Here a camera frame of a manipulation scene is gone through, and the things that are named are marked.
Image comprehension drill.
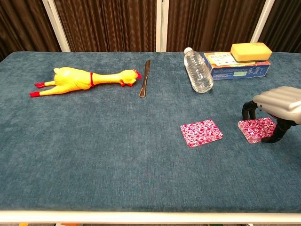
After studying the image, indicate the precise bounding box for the steel table knife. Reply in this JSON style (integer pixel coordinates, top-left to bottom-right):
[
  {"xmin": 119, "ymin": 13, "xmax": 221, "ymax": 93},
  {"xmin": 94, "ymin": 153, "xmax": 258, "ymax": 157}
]
[{"xmin": 139, "ymin": 59, "xmax": 151, "ymax": 98}]

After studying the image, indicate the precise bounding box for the white upright frame post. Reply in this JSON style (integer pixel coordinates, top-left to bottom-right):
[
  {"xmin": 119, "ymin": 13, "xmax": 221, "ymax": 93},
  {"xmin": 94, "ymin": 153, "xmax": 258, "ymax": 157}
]
[{"xmin": 156, "ymin": 0, "xmax": 170, "ymax": 53}]

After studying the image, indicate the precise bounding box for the brown pleated curtain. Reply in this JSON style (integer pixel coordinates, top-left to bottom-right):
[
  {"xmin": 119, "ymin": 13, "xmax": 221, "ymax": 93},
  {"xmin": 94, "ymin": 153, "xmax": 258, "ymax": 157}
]
[{"xmin": 0, "ymin": 0, "xmax": 301, "ymax": 62}]

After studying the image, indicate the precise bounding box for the white table frame edge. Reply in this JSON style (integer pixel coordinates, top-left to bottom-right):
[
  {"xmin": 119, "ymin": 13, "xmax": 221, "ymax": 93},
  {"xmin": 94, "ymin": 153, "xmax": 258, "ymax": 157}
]
[{"xmin": 0, "ymin": 210, "xmax": 301, "ymax": 224}]

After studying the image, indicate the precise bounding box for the blue velvet table cover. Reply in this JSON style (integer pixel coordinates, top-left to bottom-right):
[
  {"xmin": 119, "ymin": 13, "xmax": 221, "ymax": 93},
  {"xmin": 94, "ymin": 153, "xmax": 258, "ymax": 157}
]
[{"xmin": 0, "ymin": 51, "xmax": 301, "ymax": 214}]

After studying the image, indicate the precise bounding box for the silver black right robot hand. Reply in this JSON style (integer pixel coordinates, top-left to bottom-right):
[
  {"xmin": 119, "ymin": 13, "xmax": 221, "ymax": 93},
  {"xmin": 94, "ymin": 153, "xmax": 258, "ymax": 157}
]
[{"xmin": 242, "ymin": 86, "xmax": 301, "ymax": 144}]

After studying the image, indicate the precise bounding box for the clear plastic water bottle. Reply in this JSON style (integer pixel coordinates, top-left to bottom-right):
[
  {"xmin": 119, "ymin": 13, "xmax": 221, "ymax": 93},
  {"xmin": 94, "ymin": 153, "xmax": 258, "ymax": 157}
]
[{"xmin": 183, "ymin": 47, "xmax": 214, "ymax": 93}]

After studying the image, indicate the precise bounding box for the yellow sponge block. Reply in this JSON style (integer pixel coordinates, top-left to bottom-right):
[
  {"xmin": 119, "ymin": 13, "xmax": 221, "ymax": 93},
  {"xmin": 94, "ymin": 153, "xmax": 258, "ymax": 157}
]
[{"xmin": 230, "ymin": 42, "xmax": 273, "ymax": 63}]

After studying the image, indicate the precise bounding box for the white slanted frame post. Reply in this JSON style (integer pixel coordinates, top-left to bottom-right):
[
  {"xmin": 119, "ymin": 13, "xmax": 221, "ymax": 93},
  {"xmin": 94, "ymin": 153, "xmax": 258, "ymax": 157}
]
[
  {"xmin": 41, "ymin": 0, "xmax": 71, "ymax": 53},
  {"xmin": 250, "ymin": 0, "xmax": 276, "ymax": 44}
]

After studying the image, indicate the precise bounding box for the blue and orange cardboard box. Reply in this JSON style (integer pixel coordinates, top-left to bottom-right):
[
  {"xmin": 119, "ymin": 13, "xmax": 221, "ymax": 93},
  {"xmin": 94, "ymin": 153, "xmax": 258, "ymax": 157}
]
[{"xmin": 203, "ymin": 51, "xmax": 271, "ymax": 81}]

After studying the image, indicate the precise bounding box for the yellow rubber chicken toy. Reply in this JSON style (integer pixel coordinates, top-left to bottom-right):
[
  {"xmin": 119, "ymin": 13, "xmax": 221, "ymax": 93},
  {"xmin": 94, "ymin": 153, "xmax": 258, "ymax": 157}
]
[{"xmin": 29, "ymin": 66, "xmax": 143, "ymax": 98}]

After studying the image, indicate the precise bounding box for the pink patterned card deck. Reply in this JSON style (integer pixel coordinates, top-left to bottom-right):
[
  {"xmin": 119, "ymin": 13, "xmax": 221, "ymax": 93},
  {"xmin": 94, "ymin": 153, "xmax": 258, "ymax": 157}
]
[{"xmin": 238, "ymin": 117, "xmax": 277, "ymax": 144}]

